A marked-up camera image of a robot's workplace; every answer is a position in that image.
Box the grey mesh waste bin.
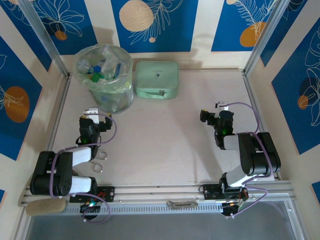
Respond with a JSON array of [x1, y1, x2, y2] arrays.
[[74, 43, 134, 115]]

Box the mint green zip pouch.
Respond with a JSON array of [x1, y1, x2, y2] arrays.
[[134, 60, 180, 100]]

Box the beige oblong pad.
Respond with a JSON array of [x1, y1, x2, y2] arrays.
[[25, 196, 67, 216]]

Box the grey metal panel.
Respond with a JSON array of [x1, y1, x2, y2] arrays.
[[14, 199, 307, 240]]

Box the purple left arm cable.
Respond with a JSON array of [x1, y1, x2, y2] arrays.
[[49, 113, 118, 224]]

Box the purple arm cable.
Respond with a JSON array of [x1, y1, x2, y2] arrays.
[[49, 113, 118, 224], [224, 101, 274, 218]]

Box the aluminium side rail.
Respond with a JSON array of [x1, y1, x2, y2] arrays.
[[37, 74, 72, 187], [242, 71, 284, 181]]

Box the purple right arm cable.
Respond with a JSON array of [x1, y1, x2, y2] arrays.
[[224, 101, 274, 218]]

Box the scissors with clear handles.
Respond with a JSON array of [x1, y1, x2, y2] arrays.
[[90, 151, 109, 174]]

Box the long aluminium base rail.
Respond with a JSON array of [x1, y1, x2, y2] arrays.
[[18, 181, 293, 208]]

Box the flat metal bracket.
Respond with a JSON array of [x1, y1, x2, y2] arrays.
[[166, 199, 200, 209]]

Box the aluminium frame post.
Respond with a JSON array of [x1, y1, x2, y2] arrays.
[[17, 0, 71, 78], [243, 0, 288, 76]]

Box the grey slotted cable duct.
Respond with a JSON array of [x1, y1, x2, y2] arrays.
[[64, 204, 226, 216]]

